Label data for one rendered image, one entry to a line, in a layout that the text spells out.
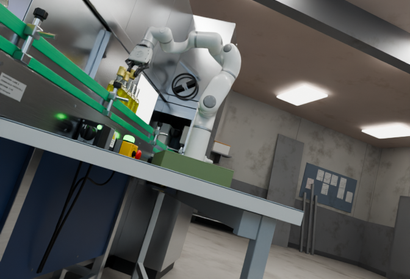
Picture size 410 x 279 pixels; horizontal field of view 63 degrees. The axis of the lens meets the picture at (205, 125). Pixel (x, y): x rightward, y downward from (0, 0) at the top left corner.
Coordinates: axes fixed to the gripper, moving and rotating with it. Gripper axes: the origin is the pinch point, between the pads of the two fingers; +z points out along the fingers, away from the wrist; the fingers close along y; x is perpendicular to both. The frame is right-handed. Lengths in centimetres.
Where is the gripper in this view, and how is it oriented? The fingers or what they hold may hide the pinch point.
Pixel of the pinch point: (133, 72)
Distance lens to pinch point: 171.1
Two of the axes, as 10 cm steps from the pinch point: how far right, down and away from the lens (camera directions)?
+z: -3.1, 8.4, -4.4
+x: 0.5, 4.8, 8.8
